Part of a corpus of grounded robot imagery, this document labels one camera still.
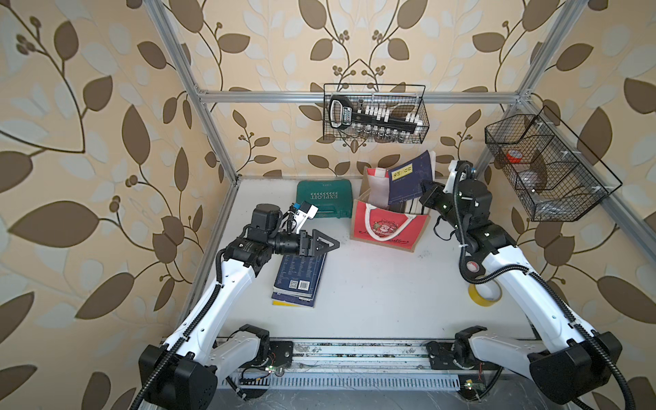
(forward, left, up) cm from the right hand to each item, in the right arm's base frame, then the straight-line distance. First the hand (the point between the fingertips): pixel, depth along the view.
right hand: (421, 182), depth 73 cm
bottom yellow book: (-23, +43, -31) cm, 58 cm away
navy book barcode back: (-15, +39, -27) cm, 50 cm away
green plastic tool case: (+20, +26, -28) cm, 44 cm away
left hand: (-17, +27, -5) cm, 33 cm away
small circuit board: (-46, -10, -34) cm, 58 cm away
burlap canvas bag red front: (-5, +4, -16) cm, 17 cm away
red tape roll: (+10, -33, 0) cm, 34 cm away
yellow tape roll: (-24, -21, -32) cm, 45 cm away
